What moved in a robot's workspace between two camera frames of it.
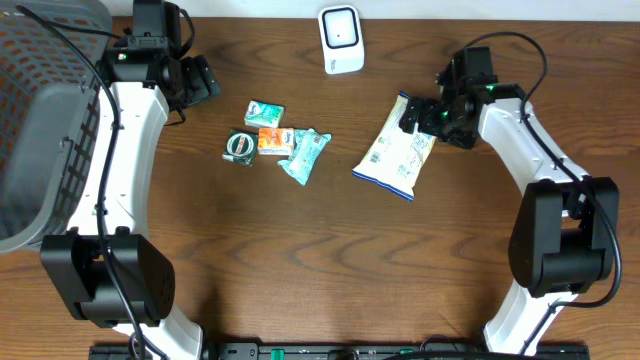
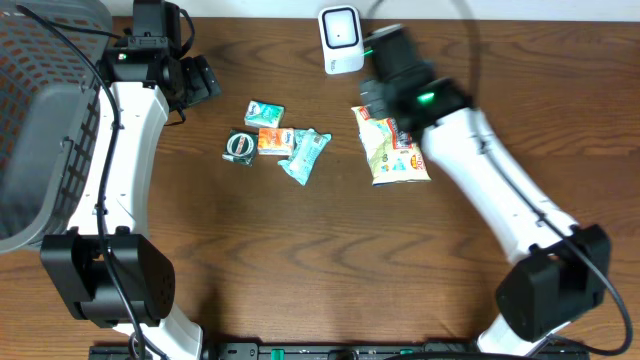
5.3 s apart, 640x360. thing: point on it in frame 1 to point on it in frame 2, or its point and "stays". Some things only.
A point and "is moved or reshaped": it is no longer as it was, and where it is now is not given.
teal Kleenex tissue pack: (263, 115) stays
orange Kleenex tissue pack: (275, 141) stays
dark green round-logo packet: (241, 147) stays
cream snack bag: (395, 156) is moved or reshaped
